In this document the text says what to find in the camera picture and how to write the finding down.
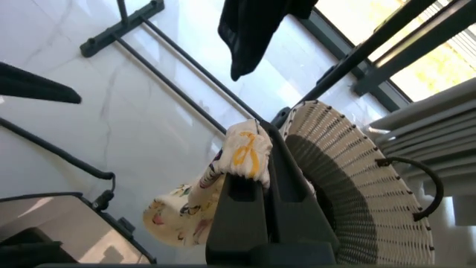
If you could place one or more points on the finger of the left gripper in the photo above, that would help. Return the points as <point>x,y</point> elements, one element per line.
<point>37,87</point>

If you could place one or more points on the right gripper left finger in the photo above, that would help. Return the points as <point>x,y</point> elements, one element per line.
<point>238,216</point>

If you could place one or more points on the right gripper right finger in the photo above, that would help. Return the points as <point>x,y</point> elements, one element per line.
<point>297,216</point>

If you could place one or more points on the cream printed garment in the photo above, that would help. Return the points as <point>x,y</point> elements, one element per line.
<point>245,149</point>

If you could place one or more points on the black garment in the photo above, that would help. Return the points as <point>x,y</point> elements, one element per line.
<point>249,30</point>

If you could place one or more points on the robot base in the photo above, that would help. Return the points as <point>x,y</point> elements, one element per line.
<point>56,223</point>

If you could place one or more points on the white laundry basket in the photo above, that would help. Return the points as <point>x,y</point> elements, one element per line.
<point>394,223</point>

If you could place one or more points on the black clothes rack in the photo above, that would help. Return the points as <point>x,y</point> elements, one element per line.
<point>122,28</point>

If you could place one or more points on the beige curtain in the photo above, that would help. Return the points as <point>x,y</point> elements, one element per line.
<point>427,126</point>

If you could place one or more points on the window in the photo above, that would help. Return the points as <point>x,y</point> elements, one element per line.
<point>420,41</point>

